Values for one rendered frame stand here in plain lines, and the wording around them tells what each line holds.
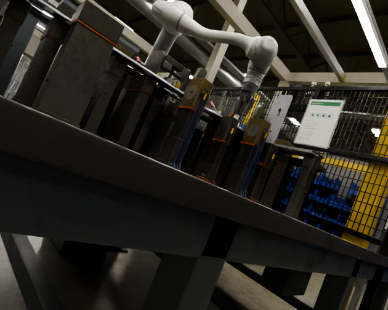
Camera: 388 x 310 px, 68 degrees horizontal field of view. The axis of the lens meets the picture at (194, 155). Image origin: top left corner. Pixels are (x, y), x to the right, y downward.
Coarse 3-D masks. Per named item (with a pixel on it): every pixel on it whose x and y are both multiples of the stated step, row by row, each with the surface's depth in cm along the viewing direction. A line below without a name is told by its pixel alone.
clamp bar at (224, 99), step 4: (224, 92) 159; (228, 92) 157; (224, 96) 158; (228, 96) 161; (220, 100) 159; (224, 100) 160; (220, 104) 158; (224, 104) 160; (220, 108) 157; (224, 108) 159
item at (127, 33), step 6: (78, 0) 619; (84, 0) 627; (90, 0) 634; (108, 12) 666; (114, 18) 677; (42, 24) 887; (36, 30) 1046; (126, 30) 702; (36, 36) 1052; (126, 36) 706; (132, 36) 716; (138, 36) 725; (132, 42) 729; (138, 42) 729; (144, 42) 740; (144, 48) 743; (150, 48) 755; (174, 72) 820; (162, 78) 927
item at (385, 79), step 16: (208, 0) 435; (224, 0) 439; (224, 16) 459; (240, 16) 468; (240, 32) 485; (256, 32) 501; (384, 48) 388; (272, 64) 550; (288, 80) 588; (304, 80) 563; (320, 80) 539; (336, 80) 518; (352, 80) 498; (368, 80) 479; (384, 80) 462
